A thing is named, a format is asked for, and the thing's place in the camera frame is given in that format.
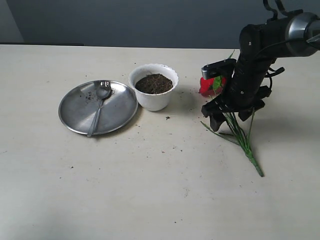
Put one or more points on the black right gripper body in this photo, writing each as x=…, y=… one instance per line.
x=241, y=90

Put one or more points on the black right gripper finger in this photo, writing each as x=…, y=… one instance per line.
x=216, y=120
x=244, y=115

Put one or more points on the artificial red flower stem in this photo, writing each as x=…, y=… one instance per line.
x=233, y=129

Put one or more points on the stainless steel spork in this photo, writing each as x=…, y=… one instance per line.
x=102, y=93

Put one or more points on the white scalloped flower pot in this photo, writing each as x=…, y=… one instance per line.
x=153, y=102

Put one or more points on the round stainless steel plate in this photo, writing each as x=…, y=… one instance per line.
x=78, y=107

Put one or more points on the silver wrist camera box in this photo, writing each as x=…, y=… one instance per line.
x=223, y=68

